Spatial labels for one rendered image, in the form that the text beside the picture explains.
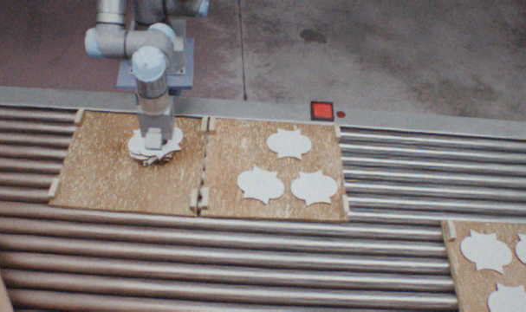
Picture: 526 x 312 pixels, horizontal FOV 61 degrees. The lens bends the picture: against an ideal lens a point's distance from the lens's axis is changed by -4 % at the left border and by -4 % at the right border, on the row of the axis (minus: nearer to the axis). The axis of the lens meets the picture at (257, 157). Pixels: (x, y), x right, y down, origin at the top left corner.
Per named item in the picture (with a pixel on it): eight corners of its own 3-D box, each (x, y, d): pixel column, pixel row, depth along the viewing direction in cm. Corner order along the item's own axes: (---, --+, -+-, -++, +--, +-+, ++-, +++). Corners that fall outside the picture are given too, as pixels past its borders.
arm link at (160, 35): (133, 19, 117) (121, 47, 111) (175, 21, 117) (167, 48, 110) (138, 43, 123) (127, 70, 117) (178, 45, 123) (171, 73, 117)
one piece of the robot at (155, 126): (127, 117, 112) (137, 158, 125) (164, 120, 112) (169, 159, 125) (137, 83, 119) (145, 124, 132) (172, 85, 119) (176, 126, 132)
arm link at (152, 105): (165, 100, 113) (132, 99, 113) (166, 113, 117) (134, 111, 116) (169, 80, 117) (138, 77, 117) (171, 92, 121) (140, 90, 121)
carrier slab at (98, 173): (82, 113, 147) (81, 110, 145) (209, 122, 148) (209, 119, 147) (49, 207, 126) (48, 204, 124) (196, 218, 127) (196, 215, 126)
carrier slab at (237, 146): (210, 121, 148) (210, 118, 147) (336, 128, 150) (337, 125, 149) (201, 217, 127) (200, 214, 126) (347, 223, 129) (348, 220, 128)
